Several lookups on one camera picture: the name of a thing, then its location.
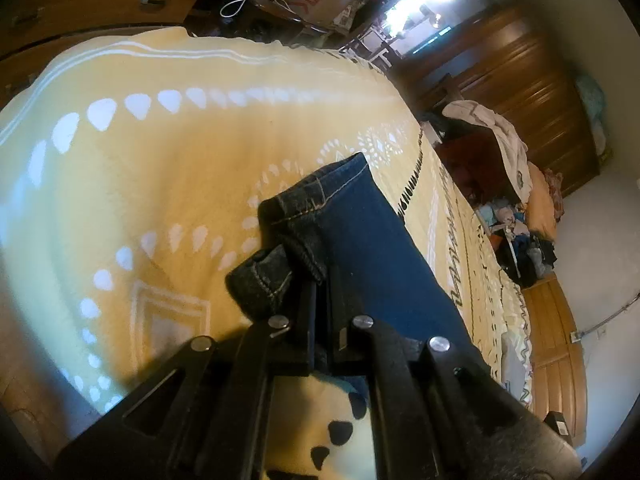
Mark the dark red chair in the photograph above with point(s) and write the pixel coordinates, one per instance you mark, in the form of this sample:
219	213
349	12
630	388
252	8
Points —
475	165

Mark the teal cloth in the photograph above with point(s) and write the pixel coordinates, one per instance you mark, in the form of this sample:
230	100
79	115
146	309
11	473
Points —
595	110

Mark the dark blue denim pants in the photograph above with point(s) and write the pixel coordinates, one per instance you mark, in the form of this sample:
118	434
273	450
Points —
370	240

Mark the wooden headboard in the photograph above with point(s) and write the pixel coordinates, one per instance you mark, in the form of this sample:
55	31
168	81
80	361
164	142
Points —
555	340

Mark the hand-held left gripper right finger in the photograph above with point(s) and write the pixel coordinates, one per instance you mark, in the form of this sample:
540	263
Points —
336	310

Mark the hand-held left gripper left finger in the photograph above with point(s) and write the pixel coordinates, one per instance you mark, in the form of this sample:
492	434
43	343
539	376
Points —
304	310

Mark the yellow patterned blanket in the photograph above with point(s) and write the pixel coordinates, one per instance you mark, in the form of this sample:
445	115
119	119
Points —
150	185

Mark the pile of clothes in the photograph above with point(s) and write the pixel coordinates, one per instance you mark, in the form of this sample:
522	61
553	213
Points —
520	250

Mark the wooden wardrobe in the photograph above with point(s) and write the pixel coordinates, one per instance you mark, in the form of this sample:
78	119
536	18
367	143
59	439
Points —
525	85

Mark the orange cloth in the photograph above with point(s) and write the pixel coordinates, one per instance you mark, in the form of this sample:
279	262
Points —
542	205

